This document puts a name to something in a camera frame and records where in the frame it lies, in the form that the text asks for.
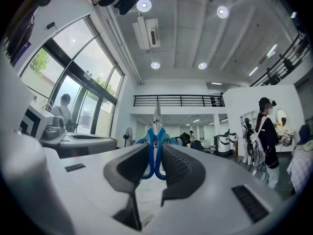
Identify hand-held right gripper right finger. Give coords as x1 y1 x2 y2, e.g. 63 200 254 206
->
160 142 206 207

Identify white wall shelf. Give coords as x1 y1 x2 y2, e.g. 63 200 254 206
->
239 110 259 127

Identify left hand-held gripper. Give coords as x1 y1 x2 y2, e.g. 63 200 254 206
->
18 102 117 160

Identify white ceiling air conditioner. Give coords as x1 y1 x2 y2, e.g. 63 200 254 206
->
132 16 161 50

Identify black balcony railing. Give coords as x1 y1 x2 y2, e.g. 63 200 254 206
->
133 94 225 108

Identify black head-worn camera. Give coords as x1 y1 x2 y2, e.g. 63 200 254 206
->
112 0 141 16

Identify person's torso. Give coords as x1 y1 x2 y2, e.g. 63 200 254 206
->
3 0 62 66

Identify checked tablecloth table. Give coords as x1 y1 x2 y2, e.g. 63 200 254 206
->
286 141 313 195

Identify black mezzanine railing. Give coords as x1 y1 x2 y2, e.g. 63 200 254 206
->
249 33 309 87

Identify black-framed glass window wall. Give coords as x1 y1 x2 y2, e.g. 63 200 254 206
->
19 15 126 148

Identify blue wall poster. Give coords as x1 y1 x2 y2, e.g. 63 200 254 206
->
11 40 33 67

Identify white and black machine cart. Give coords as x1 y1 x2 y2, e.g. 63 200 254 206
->
213 132 238 158

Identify round vanity mirror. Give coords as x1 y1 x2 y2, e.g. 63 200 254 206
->
275 109 288 127

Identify blue-handled scissors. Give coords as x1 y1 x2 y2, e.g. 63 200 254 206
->
134 98 179 181

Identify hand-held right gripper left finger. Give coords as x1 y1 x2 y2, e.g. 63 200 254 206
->
103 142 150 231

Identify black standing fan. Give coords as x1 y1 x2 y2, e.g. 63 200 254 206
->
123 127 134 148

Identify dark blue chair back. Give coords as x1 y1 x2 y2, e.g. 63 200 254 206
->
296 124 312 146

